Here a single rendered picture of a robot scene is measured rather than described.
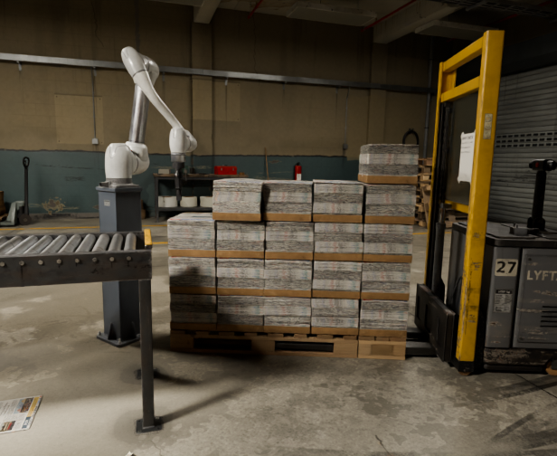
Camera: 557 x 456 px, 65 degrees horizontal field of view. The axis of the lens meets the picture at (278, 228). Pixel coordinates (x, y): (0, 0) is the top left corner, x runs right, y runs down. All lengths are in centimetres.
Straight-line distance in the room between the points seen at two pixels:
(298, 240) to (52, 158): 726
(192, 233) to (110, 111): 680
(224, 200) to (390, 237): 99
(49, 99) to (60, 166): 123
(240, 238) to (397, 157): 102
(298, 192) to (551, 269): 145
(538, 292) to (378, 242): 90
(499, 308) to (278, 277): 125
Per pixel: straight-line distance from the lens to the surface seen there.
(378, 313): 273
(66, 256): 191
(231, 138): 939
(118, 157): 287
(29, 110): 943
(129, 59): 294
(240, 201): 253
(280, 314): 268
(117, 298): 297
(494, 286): 270
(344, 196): 255
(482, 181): 253
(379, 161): 257
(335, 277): 263
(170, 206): 866
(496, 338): 280
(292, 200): 254
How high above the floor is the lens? 118
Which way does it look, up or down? 9 degrees down
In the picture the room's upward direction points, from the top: 1 degrees clockwise
